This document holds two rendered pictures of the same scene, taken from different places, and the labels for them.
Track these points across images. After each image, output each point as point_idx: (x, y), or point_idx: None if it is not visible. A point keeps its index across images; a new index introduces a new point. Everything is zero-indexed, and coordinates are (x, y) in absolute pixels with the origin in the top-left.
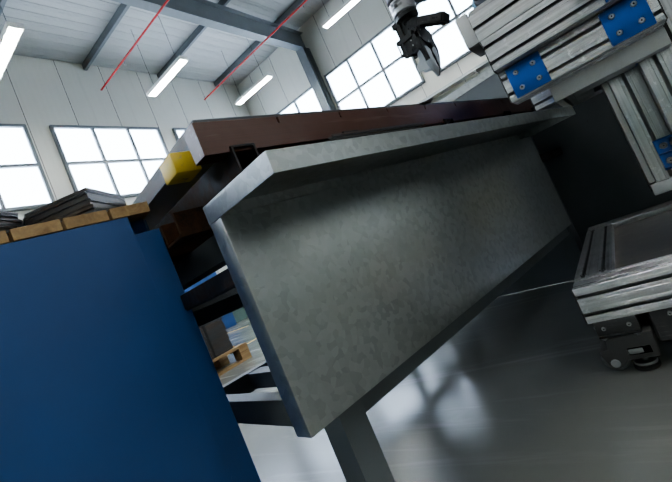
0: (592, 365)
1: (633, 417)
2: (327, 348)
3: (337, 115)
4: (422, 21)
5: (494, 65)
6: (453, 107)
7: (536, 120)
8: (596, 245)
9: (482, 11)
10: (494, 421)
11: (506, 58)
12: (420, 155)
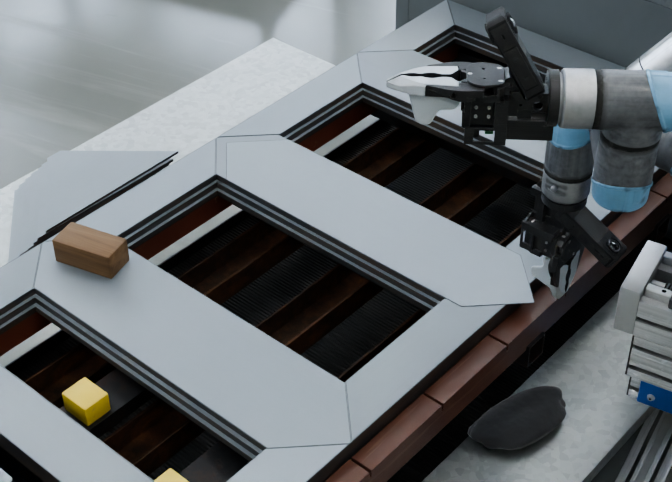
0: None
1: None
2: None
3: (366, 479)
4: (579, 237)
5: (631, 371)
6: (559, 303)
7: (645, 419)
8: (642, 473)
9: (662, 313)
10: None
11: (650, 378)
12: (456, 467)
